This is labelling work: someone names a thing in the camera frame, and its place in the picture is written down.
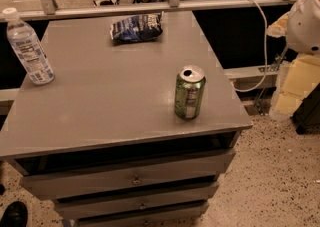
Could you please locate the grey drawer cabinet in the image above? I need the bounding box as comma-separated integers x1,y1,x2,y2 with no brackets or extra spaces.
0,10,254,227

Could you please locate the green soda can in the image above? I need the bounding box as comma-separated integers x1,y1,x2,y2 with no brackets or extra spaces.
174,65,206,119

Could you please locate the blue chip bag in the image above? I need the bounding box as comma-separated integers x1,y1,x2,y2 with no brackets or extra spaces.
110,13,163,43

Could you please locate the clear plastic water bottle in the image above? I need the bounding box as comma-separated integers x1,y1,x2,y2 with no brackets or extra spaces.
2,8,55,85

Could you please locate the white cable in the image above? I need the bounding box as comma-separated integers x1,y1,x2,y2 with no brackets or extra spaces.
232,0,270,93

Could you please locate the grey drawer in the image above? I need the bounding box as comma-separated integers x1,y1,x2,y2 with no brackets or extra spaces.
20,149,235,200
55,181,218,219
77,201,209,227

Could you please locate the top grey drawer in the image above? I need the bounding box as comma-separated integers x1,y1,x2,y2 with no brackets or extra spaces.
20,149,235,200

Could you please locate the bottom grey drawer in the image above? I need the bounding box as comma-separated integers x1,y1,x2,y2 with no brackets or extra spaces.
77,201,209,227

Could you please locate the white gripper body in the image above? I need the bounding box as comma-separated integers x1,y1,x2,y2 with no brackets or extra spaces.
286,0,320,55

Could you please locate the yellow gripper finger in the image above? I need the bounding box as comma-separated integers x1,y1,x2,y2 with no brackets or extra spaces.
267,13,289,38
269,54,320,121

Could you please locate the black shoe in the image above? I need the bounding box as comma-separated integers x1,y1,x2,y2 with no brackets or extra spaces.
0,201,28,227

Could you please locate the middle grey drawer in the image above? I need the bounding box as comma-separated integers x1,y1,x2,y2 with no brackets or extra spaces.
55,181,218,219

